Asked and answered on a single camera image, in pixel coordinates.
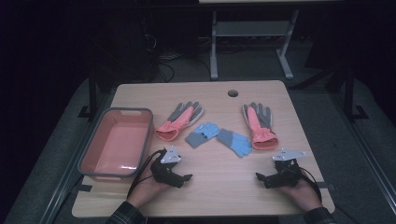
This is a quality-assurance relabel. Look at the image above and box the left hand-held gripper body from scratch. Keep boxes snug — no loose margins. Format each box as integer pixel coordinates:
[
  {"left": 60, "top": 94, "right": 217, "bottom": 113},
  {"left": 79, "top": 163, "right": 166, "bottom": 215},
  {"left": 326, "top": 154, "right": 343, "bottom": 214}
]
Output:
[{"left": 150, "top": 146, "right": 185, "bottom": 189}]

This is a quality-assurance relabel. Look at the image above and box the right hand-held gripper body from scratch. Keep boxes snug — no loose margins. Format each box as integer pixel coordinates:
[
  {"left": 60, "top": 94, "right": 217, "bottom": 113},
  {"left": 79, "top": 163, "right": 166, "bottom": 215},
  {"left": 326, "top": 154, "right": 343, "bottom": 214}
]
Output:
[{"left": 272, "top": 147, "right": 307, "bottom": 189}]

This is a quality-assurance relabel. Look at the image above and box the pink and grey glove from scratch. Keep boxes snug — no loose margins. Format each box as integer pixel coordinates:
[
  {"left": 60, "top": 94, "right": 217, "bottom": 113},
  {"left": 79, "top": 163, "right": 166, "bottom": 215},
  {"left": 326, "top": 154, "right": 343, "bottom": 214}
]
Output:
[
  {"left": 241, "top": 102, "right": 279, "bottom": 151},
  {"left": 154, "top": 101, "right": 205, "bottom": 142}
]

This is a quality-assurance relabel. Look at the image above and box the pink basket with grey rim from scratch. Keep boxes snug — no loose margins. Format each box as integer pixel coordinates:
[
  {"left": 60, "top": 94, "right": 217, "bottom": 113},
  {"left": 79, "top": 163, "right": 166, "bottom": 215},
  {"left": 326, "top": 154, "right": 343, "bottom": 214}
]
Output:
[{"left": 78, "top": 106, "right": 154, "bottom": 182}]

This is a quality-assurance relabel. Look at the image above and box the person's right hand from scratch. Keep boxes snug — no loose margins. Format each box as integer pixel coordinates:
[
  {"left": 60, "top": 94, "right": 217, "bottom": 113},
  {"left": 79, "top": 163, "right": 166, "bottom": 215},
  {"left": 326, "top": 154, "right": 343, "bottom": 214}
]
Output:
[{"left": 277, "top": 175, "right": 323, "bottom": 213}]

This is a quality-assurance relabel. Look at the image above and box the person's left hand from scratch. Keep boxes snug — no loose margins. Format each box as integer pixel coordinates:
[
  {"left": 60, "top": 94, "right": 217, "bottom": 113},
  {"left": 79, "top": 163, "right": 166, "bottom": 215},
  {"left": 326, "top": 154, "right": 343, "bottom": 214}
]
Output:
[{"left": 126, "top": 173, "right": 171, "bottom": 209}]

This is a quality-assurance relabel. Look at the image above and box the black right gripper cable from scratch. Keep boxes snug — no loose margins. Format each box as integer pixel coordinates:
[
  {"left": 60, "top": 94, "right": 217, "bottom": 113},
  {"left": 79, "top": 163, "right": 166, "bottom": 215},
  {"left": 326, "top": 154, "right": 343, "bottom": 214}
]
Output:
[{"left": 298, "top": 167, "right": 323, "bottom": 202}]

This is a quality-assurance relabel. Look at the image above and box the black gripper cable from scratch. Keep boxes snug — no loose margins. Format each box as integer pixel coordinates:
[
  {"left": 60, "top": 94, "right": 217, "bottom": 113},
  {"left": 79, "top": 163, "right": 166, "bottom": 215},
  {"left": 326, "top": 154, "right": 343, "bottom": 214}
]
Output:
[
  {"left": 298, "top": 167, "right": 323, "bottom": 202},
  {"left": 126, "top": 148, "right": 168, "bottom": 199}
]

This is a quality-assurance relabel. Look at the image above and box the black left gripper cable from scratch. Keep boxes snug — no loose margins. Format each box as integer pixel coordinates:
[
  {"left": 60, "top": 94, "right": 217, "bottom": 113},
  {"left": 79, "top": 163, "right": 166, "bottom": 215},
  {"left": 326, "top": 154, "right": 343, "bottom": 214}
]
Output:
[{"left": 126, "top": 148, "right": 168, "bottom": 199}]

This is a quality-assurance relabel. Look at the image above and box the grey metal rail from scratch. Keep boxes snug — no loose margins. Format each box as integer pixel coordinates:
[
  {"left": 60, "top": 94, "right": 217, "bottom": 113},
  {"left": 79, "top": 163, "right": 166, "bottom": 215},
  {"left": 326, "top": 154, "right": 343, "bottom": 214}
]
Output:
[
  {"left": 329, "top": 91, "right": 396, "bottom": 208},
  {"left": 38, "top": 91, "right": 115, "bottom": 224}
]

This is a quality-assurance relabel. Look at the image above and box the bundle of floor cables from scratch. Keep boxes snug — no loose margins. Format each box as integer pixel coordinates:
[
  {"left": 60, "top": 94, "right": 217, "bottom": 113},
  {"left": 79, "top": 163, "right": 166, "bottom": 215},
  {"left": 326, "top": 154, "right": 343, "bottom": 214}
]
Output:
[{"left": 153, "top": 52, "right": 188, "bottom": 83}]

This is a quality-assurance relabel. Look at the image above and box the black metal stand post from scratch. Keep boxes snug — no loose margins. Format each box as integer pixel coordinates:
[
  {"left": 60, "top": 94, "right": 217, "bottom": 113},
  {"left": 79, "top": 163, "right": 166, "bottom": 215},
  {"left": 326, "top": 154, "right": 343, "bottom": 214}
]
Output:
[
  {"left": 343, "top": 63, "right": 370, "bottom": 123},
  {"left": 78, "top": 66, "right": 99, "bottom": 120}
]

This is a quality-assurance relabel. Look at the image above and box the grey metal stand frame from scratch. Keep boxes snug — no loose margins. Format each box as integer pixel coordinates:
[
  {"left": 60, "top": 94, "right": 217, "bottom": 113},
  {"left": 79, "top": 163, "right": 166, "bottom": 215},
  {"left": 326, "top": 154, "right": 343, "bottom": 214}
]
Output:
[{"left": 209, "top": 8, "right": 301, "bottom": 81}]

